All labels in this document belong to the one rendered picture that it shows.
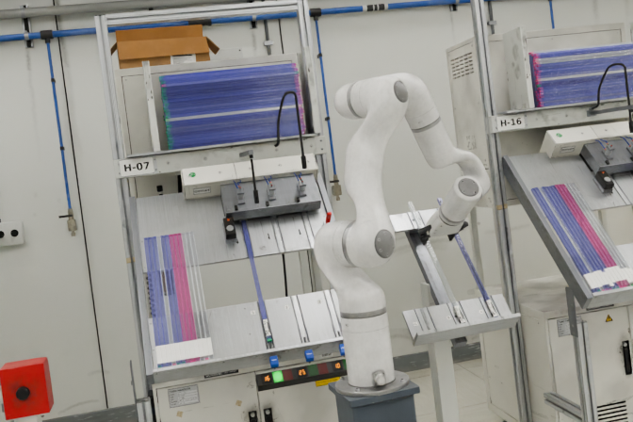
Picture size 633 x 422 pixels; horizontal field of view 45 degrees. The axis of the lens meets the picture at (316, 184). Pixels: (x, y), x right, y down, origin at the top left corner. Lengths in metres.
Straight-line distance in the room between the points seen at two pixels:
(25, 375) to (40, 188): 1.93
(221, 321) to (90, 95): 2.14
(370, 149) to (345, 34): 2.58
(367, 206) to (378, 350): 0.36
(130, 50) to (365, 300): 1.63
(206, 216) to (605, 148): 1.57
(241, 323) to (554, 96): 1.54
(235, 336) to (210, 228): 0.44
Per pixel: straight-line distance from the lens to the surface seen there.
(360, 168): 1.94
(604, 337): 3.17
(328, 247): 1.94
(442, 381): 2.63
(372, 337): 1.94
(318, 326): 2.47
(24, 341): 4.42
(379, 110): 1.94
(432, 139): 2.16
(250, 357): 2.39
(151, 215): 2.75
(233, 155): 2.82
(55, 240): 4.33
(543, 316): 3.04
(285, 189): 2.73
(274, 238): 2.66
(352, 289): 1.93
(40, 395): 2.55
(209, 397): 2.74
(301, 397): 2.78
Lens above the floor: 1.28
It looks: 2 degrees down
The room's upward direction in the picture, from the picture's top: 7 degrees counter-clockwise
